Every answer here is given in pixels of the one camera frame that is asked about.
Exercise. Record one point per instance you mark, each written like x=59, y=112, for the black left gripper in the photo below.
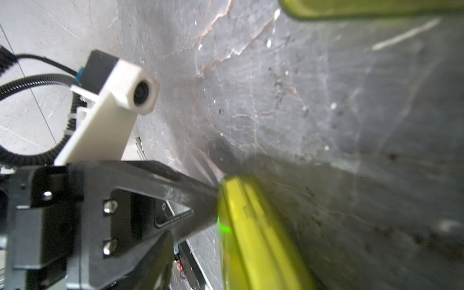
x=91, y=223

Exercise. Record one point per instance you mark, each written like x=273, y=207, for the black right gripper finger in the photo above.
x=153, y=272

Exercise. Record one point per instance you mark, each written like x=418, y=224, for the small green pillbox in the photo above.
x=256, y=252

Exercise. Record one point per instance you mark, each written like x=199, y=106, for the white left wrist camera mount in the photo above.
x=119, y=91

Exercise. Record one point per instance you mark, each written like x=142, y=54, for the large green six-cell pillbox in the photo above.
x=309, y=10

